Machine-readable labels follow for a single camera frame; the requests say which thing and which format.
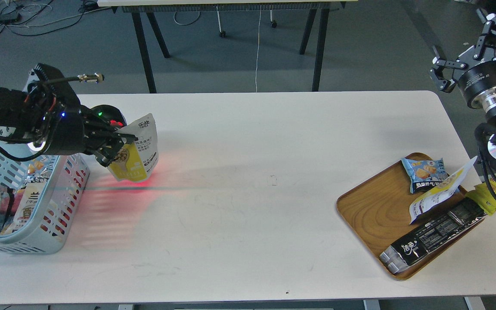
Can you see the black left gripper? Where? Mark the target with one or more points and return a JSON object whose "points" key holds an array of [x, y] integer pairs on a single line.
{"points": [[74, 128]]}

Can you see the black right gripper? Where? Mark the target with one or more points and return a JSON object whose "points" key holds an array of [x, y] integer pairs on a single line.
{"points": [[475, 70]]}

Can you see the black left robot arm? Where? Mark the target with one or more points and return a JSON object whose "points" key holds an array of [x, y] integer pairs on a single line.
{"points": [[47, 118]]}

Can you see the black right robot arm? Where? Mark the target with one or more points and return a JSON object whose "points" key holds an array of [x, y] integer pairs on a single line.
{"points": [[485, 133]]}

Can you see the light blue plastic basket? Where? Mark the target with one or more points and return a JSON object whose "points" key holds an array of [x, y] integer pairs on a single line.
{"points": [[50, 222]]}

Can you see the snack packages in basket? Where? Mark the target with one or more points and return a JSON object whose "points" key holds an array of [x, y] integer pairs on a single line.
{"points": [[17, 204]]}

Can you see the blue snack bag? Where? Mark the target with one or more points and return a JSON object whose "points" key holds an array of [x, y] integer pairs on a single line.
{"points": [[424, 174]]}

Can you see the yellow snack bag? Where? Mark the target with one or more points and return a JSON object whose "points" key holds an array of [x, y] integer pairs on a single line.
{"points": [[483, 197]]}

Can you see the black long snack package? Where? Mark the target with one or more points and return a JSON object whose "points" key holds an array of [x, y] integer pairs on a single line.
{"points": [[429, 237]]}

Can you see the black barcode scanner red window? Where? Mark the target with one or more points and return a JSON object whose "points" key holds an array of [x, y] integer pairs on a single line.
{"points": [[110, 115]]}

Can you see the wooden tray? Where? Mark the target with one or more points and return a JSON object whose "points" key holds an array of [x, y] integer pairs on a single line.
{"points": [[378, 212]]}

